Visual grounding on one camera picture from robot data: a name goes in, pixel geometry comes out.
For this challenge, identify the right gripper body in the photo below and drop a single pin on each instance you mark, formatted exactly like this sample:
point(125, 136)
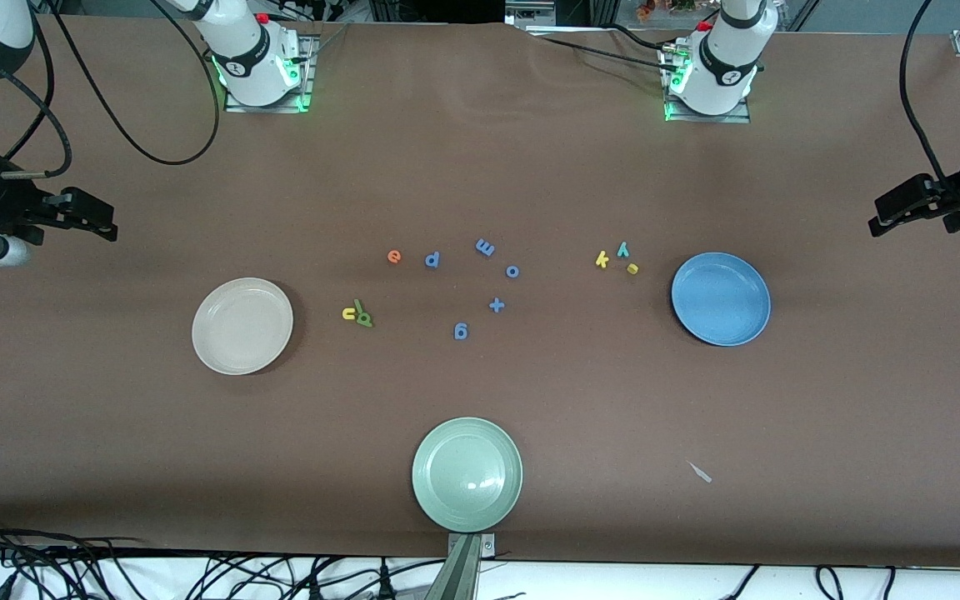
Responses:
point(3, 202)

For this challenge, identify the blue foam letter m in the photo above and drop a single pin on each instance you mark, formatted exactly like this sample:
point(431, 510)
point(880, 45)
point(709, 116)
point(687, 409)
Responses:
point(485, 247)

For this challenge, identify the blue round plate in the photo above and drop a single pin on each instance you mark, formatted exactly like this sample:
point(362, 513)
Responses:
point(722, 300)

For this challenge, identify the brown table mat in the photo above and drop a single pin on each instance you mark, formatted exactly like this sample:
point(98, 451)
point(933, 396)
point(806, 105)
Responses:
point(480, 167)

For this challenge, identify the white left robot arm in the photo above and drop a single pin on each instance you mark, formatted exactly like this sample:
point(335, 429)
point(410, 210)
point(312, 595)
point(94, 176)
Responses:
point(726, 67)

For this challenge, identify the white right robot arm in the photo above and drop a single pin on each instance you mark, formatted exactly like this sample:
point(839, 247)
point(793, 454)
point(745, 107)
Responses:
point(247, 58)

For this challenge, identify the orange plastic objects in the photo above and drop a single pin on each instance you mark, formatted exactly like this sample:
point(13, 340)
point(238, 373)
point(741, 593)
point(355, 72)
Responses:
point(663, 7)

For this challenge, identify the beige round plate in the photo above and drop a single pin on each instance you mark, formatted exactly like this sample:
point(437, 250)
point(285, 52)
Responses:
point(242, 327)

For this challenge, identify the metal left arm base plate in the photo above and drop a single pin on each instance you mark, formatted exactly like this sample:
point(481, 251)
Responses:
point(709, 119)

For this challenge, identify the pale green round plate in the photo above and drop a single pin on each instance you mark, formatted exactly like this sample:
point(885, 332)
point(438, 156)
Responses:
point(467, 475)

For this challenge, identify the blue foam letter g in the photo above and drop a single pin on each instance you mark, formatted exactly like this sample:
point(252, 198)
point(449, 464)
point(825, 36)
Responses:
point(461, 332)

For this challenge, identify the grey metal camera bracket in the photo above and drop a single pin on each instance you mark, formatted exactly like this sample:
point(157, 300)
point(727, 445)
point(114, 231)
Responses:
point(463, 575)

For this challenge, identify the blue foam letter p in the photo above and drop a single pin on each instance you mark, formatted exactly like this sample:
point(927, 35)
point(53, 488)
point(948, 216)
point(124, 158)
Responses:
point(432, 259)

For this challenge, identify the yellow foam letter k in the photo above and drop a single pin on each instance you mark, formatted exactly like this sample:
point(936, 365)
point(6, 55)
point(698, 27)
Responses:
point(602, 260)

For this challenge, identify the silver metal frame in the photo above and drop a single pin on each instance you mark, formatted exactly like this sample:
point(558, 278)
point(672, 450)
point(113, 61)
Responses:
point(547, 17)

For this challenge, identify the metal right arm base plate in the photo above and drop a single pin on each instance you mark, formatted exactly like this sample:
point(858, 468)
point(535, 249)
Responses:
point(267, 109)

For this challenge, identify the small white paper scrap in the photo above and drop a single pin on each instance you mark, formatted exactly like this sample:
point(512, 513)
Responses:
point(700, 472)

